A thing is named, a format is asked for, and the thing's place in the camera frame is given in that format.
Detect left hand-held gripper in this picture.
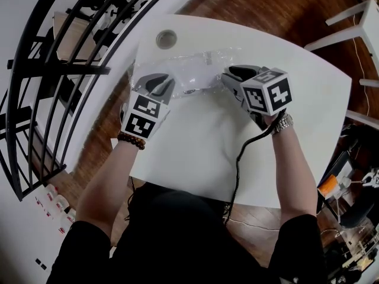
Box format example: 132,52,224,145
120,73,176,141

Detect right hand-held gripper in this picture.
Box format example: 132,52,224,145
221,64,294,130

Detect clear plastic packaging bag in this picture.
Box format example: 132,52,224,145
130,47,246,100

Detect person's left forearm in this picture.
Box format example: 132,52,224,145
75,140,143,242

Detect person's right forearm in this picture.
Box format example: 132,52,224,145
271,125,319,233

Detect person's right hand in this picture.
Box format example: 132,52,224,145
265,110,288,129

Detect round grey table grommet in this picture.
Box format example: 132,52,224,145
156,30,178,49

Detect silver wristwatch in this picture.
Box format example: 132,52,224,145
271,112,294,135

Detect light wooden desk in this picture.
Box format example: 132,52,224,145
53,10,103,63

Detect black metal railing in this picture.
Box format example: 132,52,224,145
0,0,178,202

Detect orange packet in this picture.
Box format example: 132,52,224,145
318,175,339,195

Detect long white table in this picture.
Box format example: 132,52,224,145
304,0,379,122

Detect row of white bottles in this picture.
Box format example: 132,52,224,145
34,183,78,235

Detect person's black clothing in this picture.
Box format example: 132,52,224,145
46,182,326,284

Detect black folding chair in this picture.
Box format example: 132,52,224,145
316,149,379,229

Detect brown beaded bracelet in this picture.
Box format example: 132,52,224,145
117,131,146,150

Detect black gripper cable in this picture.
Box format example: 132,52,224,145
223,111,285,227

